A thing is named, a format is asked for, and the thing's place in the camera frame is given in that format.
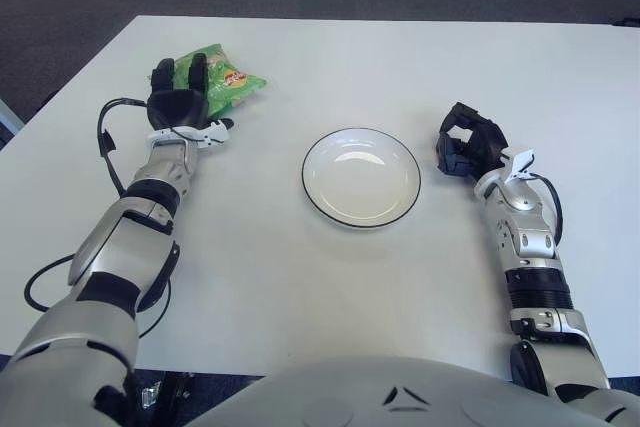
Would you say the white plate with black rim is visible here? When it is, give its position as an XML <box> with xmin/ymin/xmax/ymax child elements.
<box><xmin>301</xmin><ymin>128</ymin><xmax>423</xmax><ymax>231</ymax></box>

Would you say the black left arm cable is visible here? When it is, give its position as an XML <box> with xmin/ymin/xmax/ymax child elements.
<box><xmin>24</xmin><ymin>98</ymin><xmax>174</xmax><ymax>341</ymax></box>

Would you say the green snack bag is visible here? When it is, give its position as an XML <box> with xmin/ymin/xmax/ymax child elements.
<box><xmin>147</xmin><ymin>43</ymin><xmax>269</xmax><ymax>118</ymax></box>

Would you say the grey robot torso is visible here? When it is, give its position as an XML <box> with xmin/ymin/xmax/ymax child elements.
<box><xmin>189</xmin><ymin>356</ymin><xmax>621</xmax><ymax>427</ymax></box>

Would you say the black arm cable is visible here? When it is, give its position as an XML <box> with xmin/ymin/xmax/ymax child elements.
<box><xmin>529</xmin><ymin>174</ymin><xmax>564</xmax><ymax>248</ymax></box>
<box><xmin>24</xmin><ymin>98</ymin><xmax>174</xmax><ymax>341</ymax></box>

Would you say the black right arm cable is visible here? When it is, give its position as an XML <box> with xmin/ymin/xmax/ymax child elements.
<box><xmin>529</xmin><ymin>174</ymin><xmax>564</xmax><ymax>248</ymax></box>

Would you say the grey furniture edge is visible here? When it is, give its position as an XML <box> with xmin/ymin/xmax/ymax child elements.
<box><xmin>0</xmin><ymin>96</ymin><xmax>25</xmax><ymax>148</ymax></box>

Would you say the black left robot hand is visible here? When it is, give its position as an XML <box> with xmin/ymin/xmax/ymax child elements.
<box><xmin>146</xmin><ymin>52</ymin><xmax>236</xmax><ymax>132</ymax></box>

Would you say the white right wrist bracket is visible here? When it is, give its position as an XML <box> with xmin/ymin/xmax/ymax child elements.
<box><xmin>502</xmin><ymin>147</ymin><xmax>536</xmax><ymax>183</ymax></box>

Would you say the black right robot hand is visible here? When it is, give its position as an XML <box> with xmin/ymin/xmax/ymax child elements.
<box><xmin>434</xmin><ymin>101</ymin><xmax>511</xmax><ymax>178</ymax></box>

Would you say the silver metal table bracket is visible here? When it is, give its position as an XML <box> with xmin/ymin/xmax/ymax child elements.
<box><xmin>142</xmin><ymin>381</ymin><xmax>162</xmax><ymax>409</ymax></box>

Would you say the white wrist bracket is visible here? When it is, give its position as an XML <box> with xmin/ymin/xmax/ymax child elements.
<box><xmin>146</xmin><ymin>120</ymin><xmax>231</xmax><ymax>149</ymax></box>
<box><xmin>502</xmin><ymin>147</ymin><xmax>536</xmax><ymax>183</ymax></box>

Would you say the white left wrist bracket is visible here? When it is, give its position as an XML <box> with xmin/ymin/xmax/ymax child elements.
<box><xmin>146</xmin><ymin>120</ymin><xmax>231</xmax><ymax>149</ymax></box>

